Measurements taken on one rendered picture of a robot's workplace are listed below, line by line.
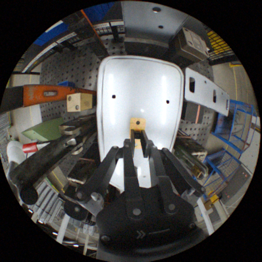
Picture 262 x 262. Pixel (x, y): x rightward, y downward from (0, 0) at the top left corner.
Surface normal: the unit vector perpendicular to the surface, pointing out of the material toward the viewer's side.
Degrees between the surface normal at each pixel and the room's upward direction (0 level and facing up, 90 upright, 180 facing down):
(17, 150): 103
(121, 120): 0
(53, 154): 81
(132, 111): 0
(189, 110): 0
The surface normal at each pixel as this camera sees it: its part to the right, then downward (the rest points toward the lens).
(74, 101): -0.01, 0.36
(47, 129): 1.00, -0.05
